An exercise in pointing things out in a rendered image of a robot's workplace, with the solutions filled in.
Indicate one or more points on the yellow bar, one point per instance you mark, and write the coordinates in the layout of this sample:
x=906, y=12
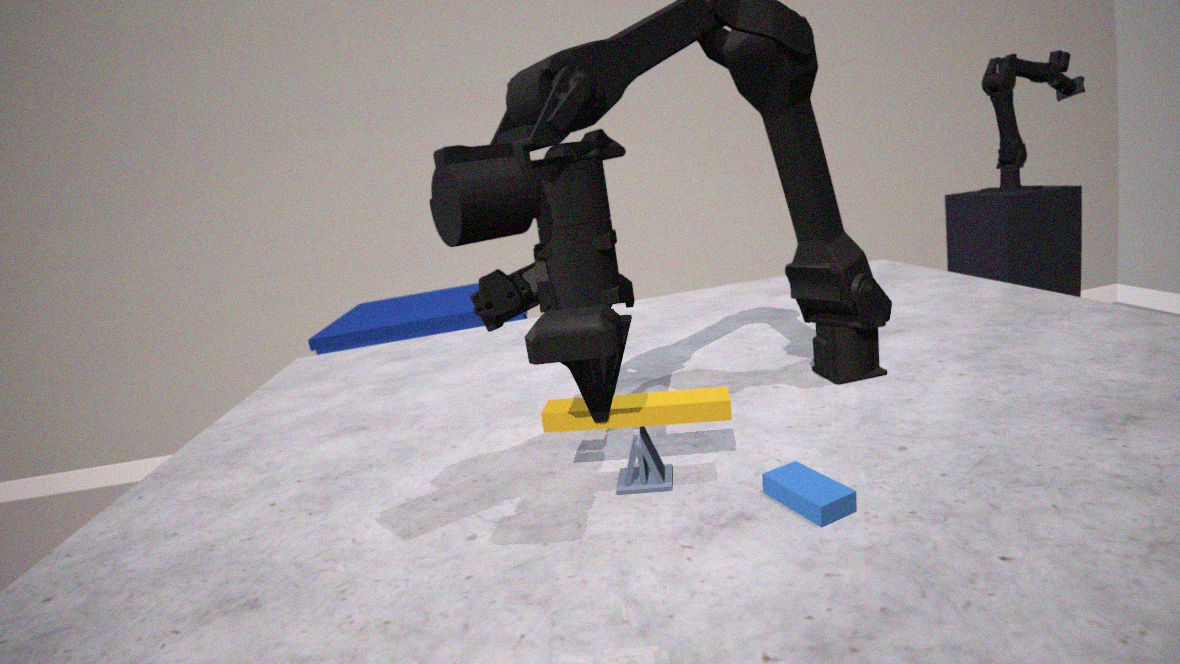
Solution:
x=640, y=410

